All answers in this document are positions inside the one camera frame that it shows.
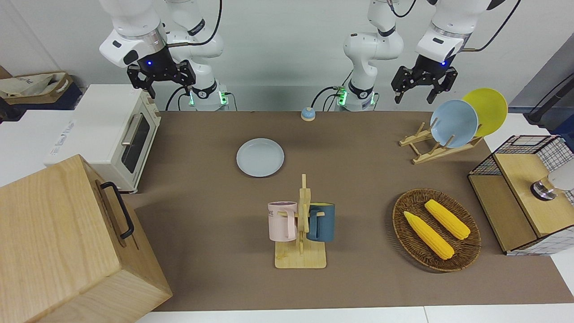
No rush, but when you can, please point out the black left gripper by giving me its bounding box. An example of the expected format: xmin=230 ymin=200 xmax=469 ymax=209
xmin=391 ymin=54 xmax=459 ymax=105

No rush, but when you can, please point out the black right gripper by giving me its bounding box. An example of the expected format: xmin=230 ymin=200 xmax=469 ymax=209
xmin=126 ymin=44 xmax=197 ymax=100

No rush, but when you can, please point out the gray round plate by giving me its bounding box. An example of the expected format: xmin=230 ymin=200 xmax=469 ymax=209
xmin=236 ymin=138 xmax=285 ymax=178

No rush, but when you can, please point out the light blue plate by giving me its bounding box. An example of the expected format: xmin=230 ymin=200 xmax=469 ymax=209
xmin=430 ymin=100 xmax=479 ymax=148

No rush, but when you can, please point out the yellow plate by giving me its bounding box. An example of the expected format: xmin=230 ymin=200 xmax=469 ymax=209
xmin=462 ymin=88 xmax=509 ymax=137

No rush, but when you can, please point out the wooden dish rack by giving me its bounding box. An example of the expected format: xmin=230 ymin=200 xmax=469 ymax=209
xmin=399 ymin=122 xmax=484 ymax=165

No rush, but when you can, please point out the white toaster oven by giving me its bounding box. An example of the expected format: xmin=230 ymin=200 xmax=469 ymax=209
xmin=43 ymin=84 xmax=161 ymax=193

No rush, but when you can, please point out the cardboard box with bag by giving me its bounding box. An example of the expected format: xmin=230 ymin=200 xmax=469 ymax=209
xmin=0 ymin=71 xmax=83 ymax=111

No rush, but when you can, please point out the black gray stand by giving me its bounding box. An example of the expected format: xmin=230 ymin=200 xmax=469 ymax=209
xmin=509 ymin=36 xmax=574 ymax=135

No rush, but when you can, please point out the yellow corn cob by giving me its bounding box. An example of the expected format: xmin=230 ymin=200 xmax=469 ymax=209
xmin=424 ymin=199 xmax=471 ymax=240
xmin=404 ymin=211 xmax=455 ymax=260

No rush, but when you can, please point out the dark blue mug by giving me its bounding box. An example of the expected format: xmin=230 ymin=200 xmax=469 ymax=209
xmin=308 ymin=203 xmax=335 ymax=243

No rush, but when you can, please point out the brown wicker basket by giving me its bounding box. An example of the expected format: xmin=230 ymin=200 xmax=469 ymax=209
xmin=392 ymin=188 xmax=482 ymax=272

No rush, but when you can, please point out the pink mug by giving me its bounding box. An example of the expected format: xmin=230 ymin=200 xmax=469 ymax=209
xmin=268 ymin=201 xmax=298 ymax=242

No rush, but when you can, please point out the wooden cabinet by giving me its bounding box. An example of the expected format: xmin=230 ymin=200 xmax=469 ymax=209
xmin=0 ymin=155 xmax=173 ymax=323

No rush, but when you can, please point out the wooden mug tree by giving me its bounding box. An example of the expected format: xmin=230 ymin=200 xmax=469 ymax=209
xmin=274 ymin=174 xmax=327 ymax=269

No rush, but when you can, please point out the black right base cable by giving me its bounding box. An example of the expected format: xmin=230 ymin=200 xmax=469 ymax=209
xmin=165 ymin=85 xmax=191 ymax=111

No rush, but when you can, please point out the black base cable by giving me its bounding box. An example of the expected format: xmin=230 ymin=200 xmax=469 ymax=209
xmin=312 ymin=85 xmax=344 ymax=111
xmin=165 ymin=85 xmax=191 ymax=111

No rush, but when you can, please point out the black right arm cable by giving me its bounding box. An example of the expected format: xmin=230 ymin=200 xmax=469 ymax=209
xmin=167 ymin=0 xmax=223 ymax=48

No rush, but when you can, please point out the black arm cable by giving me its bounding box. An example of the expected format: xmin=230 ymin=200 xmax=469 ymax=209
xmin=167 ymin=0 xmax=223 ymax=48
xmin=464 ymin=0 xmax=523 ymax=52

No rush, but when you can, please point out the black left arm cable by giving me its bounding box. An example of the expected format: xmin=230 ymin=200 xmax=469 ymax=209
xmin=464 ymin=0 xmax=523 ymax=52

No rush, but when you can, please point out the black left base cable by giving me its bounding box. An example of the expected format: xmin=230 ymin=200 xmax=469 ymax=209
xmin=312 ymin=85 xmax=344 ymax=111

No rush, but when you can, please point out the black cabinet handle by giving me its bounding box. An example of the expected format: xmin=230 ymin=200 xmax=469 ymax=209
xmin=100 ymin=182 xmax=135 ymax=240

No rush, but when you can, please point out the black wire wooden shelf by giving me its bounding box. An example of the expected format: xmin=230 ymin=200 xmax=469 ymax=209
xmin=468 ymin=135 xmax=574 ymax=256

